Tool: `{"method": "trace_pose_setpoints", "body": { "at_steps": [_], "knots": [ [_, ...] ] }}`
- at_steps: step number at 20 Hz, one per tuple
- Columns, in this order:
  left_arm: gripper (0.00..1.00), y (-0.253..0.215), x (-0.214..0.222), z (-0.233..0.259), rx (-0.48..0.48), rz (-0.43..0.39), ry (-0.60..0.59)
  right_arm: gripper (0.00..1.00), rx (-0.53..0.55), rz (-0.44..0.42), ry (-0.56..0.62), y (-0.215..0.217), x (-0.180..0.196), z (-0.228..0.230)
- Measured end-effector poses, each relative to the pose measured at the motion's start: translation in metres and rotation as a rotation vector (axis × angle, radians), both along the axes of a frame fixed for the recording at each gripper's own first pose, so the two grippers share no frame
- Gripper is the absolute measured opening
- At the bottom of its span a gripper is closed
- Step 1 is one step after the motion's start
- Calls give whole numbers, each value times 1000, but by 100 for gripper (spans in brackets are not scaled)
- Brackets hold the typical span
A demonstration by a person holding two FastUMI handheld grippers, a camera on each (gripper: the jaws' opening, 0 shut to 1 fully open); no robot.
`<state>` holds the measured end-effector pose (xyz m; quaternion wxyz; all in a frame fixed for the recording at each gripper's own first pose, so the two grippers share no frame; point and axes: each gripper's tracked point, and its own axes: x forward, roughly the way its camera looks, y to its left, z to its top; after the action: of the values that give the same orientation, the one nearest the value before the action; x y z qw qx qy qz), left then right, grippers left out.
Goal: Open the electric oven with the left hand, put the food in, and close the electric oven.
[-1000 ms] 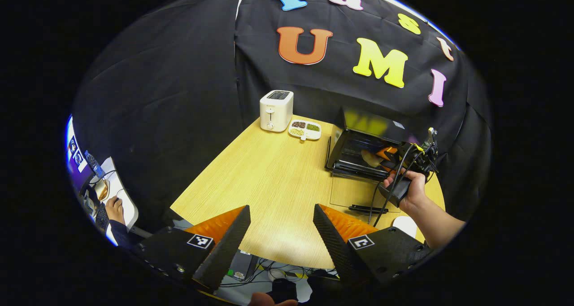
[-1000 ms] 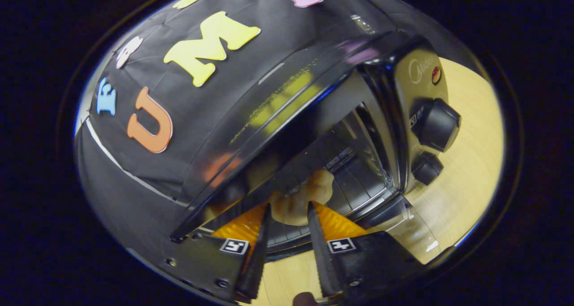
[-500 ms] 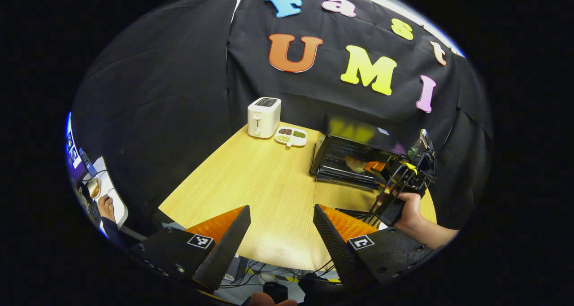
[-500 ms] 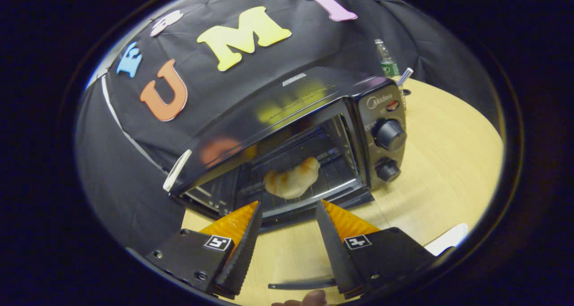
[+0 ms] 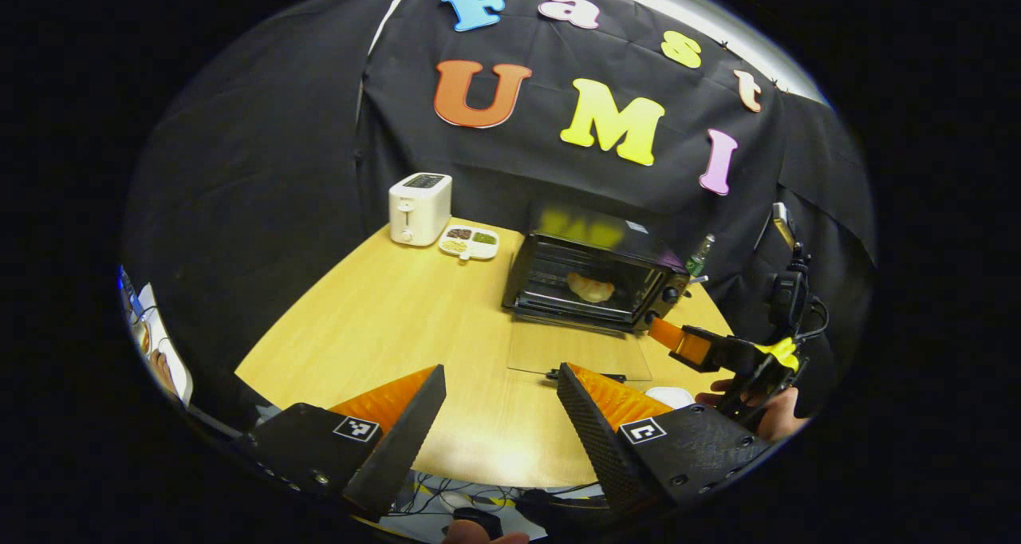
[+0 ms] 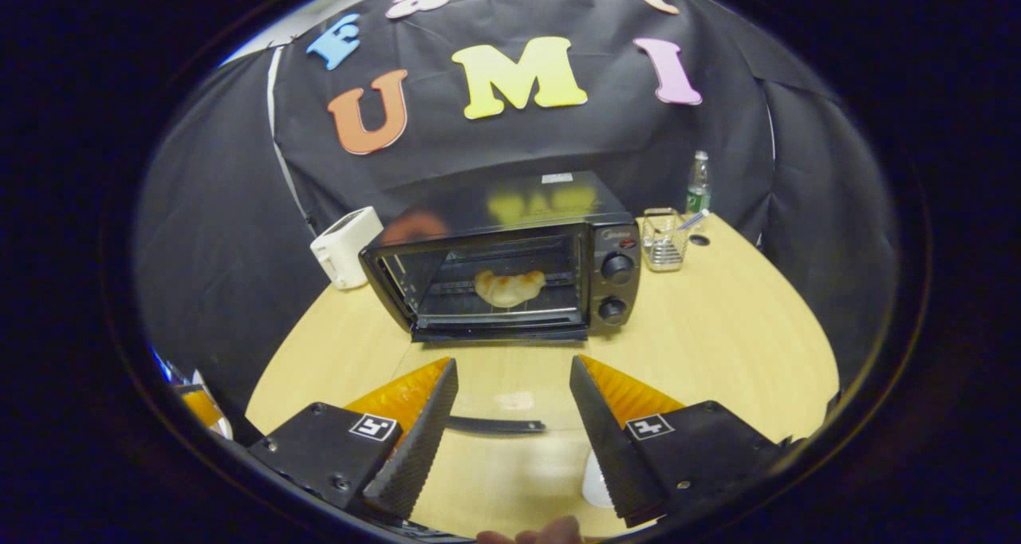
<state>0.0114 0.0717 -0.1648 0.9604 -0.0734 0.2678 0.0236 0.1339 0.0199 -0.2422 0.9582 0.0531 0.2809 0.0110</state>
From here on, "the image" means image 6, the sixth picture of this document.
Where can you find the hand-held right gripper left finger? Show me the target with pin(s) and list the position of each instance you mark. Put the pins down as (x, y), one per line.
(415, 456)

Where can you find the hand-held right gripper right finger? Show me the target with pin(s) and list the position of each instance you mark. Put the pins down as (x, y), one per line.
(610, 448)

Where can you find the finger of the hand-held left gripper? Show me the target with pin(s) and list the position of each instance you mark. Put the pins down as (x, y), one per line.
(199, 407)

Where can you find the black electric oven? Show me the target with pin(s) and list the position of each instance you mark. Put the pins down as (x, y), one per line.
(614, 293)

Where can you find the golden croissant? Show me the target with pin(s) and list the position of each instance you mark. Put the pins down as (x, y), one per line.
(509, 287)

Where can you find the white square plate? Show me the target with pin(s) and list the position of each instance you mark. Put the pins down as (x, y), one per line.
(594, 484)

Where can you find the lit blue screen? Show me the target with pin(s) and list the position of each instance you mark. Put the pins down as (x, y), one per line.
(163, 366)

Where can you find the black backdrop cloth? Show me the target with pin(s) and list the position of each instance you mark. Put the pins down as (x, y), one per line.
(239, 209)

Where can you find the clear glass container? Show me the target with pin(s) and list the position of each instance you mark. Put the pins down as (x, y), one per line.
(662, 245)

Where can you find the white toaster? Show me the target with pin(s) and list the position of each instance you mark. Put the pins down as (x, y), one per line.
(343, 245)

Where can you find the thin pale utensil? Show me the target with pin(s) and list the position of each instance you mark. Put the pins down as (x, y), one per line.
(694, 219)

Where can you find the clear water bottle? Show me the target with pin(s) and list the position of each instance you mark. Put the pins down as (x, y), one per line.
(699, 185)

